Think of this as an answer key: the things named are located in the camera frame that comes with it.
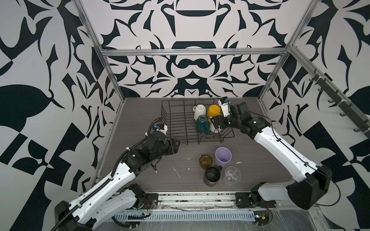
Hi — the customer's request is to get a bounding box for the black wire dish rack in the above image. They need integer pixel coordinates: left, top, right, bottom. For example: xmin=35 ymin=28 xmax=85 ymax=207
xmin=161 ymin=98 xmax=235 ymax=144

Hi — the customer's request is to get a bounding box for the white slotted cable duct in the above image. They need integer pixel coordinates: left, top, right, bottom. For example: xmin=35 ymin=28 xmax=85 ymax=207
xmin=115 ymin=210 xmax=255 ymax=222

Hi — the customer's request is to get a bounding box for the lilac plastic cup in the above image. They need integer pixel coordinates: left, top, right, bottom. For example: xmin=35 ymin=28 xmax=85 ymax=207
xmin=214 ymin=147 xmax=232 ymax=167

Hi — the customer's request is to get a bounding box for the cream ceramic mug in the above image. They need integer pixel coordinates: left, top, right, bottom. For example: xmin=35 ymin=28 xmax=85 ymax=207
xmin=193 ymin=105 xmax=206 ymax=121

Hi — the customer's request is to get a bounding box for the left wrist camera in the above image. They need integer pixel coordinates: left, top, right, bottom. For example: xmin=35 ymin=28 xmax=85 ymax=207
xmin=155 ymin=123 xmax=168 ymax=136

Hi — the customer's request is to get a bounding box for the cream faceted cup teal base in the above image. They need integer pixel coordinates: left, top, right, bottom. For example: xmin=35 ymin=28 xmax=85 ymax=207
xmin=196 ymin=115 xmax=211 ymax=135

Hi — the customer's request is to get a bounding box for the yellow ceramic mug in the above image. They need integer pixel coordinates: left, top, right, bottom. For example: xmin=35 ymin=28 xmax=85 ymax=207
xmin=207 ymin=105 xmax=221 ymax=117

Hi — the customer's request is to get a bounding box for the black mug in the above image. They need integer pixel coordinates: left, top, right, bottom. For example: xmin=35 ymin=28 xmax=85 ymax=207
xmin=203 ymin=166 xmax=223 ymax=187

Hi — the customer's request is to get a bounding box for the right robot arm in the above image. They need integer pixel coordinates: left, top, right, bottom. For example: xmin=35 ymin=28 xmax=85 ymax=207
xmin=211 ymin=97 xmax=332 ymax=210

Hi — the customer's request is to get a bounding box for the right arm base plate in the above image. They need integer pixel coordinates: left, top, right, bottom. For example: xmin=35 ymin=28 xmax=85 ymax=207
xmin=235 ymin=192 xmax=276 ymax=208

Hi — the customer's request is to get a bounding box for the amber glass cup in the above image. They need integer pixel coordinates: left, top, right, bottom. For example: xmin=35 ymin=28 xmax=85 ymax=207
xmin=199 ymin=155 xmax=213 ymax=169

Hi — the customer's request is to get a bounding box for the small circuit board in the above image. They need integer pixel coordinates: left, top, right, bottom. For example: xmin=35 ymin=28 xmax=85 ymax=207
xmin=254 ymin=212 xmax=273 ymax=227

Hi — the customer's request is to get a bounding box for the clear glass cup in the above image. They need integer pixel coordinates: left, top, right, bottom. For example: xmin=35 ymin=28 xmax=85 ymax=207
xmin=224 ymin=166 xmax=241 ymax=185

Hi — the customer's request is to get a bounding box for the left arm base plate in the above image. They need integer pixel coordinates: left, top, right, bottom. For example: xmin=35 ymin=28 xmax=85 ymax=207
xmin=137 ymin=193 xmax=159 ymax=210

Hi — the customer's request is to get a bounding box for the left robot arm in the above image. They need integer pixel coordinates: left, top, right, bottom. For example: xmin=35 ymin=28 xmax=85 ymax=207
xmin=52 ymin=131 xmax=181 ymax=231

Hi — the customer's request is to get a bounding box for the grey wall hook rail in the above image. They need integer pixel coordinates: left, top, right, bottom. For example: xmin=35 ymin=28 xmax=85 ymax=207
xmin=310 ymin=68 xmax=370 ymax=140

